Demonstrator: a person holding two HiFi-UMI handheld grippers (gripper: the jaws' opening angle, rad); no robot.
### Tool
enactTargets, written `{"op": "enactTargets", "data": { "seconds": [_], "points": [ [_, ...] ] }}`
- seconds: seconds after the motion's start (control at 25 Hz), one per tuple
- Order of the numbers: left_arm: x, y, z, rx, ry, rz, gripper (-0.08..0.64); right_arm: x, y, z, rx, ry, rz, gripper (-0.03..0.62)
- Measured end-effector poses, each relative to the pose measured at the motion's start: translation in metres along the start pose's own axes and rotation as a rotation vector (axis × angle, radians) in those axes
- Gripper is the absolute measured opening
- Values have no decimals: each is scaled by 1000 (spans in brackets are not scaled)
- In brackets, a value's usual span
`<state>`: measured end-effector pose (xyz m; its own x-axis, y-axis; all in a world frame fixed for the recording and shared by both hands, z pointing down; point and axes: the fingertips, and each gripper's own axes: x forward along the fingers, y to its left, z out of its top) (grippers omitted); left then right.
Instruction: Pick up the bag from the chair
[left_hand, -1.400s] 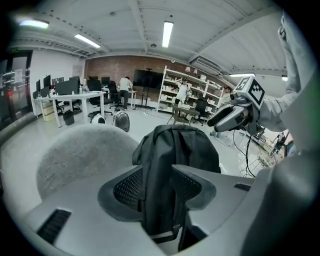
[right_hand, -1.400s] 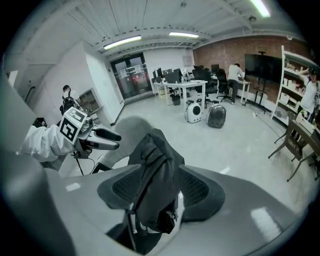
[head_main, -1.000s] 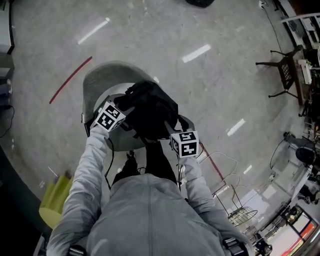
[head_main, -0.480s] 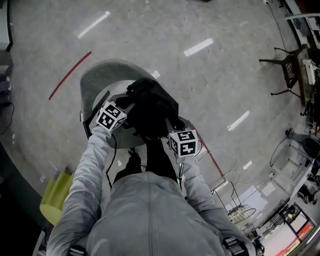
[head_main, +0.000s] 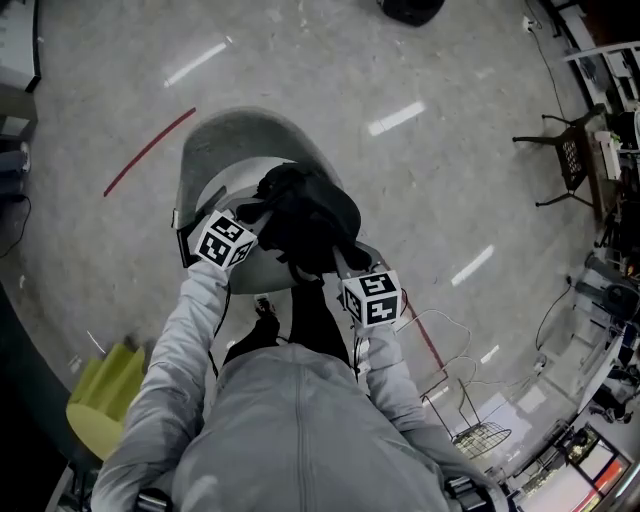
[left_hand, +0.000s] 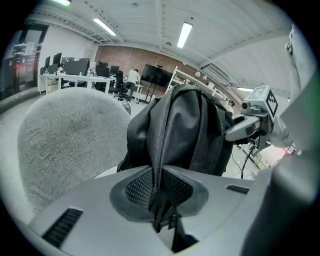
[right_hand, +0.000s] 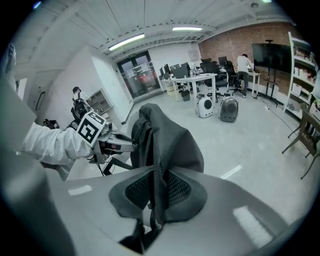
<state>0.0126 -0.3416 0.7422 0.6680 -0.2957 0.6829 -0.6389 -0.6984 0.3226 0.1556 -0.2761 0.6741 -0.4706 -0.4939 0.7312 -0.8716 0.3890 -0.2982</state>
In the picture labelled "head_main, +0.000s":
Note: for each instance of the yellow-green ribbed stool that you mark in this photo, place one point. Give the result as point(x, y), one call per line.
point(102, 400)

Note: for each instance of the grey box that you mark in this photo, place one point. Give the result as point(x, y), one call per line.
point(15, 117)

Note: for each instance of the round black object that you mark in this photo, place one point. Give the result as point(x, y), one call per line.
point(410, 10)

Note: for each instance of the red floor tape strip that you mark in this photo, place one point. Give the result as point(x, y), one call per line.
point(150, 150)
point(425, 335)

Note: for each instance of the dark curved counter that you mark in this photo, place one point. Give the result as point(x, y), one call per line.
point(25, 400)

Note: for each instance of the person's grey jacket torso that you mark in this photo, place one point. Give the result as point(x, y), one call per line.
point(300, 435)

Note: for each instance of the black bag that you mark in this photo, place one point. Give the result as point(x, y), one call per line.
point(310, 210)

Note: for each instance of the person's left forearm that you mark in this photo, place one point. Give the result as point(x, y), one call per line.
point(192, 320)

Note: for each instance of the person's shoe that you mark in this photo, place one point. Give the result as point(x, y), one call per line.
point(265, 304)

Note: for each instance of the black metal lattice chair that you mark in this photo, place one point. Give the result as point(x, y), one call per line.
point(570, 160)

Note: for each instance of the person's right forearm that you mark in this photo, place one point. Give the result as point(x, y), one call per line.
point(387, 365)

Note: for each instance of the person's black trouser legs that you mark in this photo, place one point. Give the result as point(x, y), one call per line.
point(310, 320)

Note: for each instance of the white cabinet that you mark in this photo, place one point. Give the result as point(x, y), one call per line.
point(17, 40)

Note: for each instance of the wooden table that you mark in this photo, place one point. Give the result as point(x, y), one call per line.
point(602, 185)

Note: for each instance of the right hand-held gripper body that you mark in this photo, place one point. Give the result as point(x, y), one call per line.
point(374, 299)

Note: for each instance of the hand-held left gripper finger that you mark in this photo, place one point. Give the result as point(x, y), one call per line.
point(247, 204)

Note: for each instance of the white shelving rack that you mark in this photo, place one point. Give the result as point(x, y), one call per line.
point(600, 55)

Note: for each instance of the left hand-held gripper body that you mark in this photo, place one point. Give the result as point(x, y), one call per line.
point(225, 241)

